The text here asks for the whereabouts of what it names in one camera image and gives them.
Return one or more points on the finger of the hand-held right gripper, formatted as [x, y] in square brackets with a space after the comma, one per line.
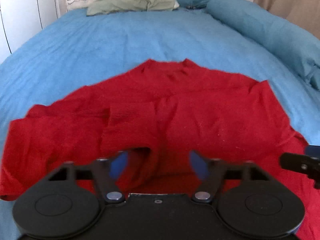
[300, 166]

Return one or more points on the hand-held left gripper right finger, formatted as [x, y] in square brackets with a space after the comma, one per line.
[197, 166]

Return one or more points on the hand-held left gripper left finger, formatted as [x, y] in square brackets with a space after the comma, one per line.
[120, 165]

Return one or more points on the red shirt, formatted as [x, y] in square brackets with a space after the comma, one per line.
[175, 115]

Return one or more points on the blue bed sheet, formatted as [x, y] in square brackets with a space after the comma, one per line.
[120, 40]

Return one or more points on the rolled blue duvet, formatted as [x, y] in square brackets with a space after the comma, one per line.
[262, 27]

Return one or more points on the green pillowcase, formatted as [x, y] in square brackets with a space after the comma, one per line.
[130, 3]

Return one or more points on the white wardrobe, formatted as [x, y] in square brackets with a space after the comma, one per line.
[25, 7]

